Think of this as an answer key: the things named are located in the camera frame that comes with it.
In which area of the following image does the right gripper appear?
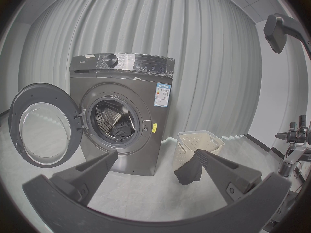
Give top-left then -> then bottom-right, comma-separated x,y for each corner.
275,130 -> 307,144

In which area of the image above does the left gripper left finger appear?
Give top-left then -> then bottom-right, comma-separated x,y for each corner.
51,150 -> 119,206

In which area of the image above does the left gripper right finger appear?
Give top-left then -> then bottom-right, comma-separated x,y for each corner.
196,149 -> 262,203

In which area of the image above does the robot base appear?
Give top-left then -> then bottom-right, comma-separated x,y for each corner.
267,191 -> 302,230

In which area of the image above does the cream laundry basket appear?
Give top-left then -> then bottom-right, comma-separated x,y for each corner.
172,130 -> 225,172

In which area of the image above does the grey washing machine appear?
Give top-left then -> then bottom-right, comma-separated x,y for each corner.
69,53 -> 175,177

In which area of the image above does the washing machine door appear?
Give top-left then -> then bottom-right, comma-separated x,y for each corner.
8,83 -> 87,169

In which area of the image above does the black garment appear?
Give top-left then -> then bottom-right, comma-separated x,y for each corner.
174,149 -> 203,186
110,121 -> 133,142

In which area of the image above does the white curtain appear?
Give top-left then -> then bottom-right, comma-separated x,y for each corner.
18,0 -> 262,144

